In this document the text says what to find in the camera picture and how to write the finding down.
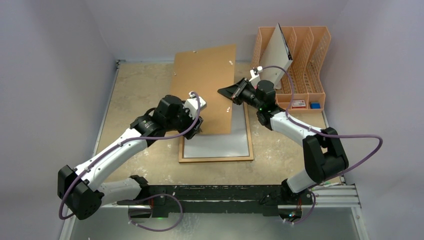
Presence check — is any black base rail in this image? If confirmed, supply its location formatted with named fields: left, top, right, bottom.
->
left=117, top=184, right=313, bottom=219

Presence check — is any green tipped pen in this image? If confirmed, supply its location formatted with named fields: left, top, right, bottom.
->
left=319, top=181, right=331, bottom=186

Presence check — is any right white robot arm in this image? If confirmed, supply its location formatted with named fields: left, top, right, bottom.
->
left=217, top=78, right=349, bottom=204

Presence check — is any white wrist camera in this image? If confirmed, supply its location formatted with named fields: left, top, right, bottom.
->
left=183, top=91, right=207, bottom=119
left=249, top=66, right=263, bottom=88

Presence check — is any orange file organizer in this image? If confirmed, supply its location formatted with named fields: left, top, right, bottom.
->
left=250, top=26, right=331, bottom=115

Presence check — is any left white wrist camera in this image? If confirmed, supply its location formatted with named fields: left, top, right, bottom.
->
left=183, top=91, right=207, bottom=119

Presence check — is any blue small box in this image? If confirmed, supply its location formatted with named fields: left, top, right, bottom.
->
left=309, top=102, right=322, bottom=109

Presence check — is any red white small box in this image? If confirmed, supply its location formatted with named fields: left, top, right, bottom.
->
left=291, top=99, right=307, bottom=109

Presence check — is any wooden picture frame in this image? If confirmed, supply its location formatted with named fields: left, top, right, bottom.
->
left=178, top=103, right=255, bottom=164

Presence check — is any white board in organizer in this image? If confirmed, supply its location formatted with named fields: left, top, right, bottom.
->
left=259, top=23, right=293, bottom=90

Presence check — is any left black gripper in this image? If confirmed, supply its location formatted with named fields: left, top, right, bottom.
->
left=165, top=101, right=203, bottom=139

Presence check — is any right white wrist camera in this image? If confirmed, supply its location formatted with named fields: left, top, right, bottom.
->
left=249, top=66, right=263, bottom=88

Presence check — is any brown backing board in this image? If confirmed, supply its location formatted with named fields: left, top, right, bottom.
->
left=170, top=44, right=236, bottom=135

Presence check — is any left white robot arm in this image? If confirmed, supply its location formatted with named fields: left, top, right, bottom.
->
left=57, top=91, right=207, bottom=220

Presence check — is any plant photo print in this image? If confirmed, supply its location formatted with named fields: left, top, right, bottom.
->
left=183, top=105, right=251, bottom=159

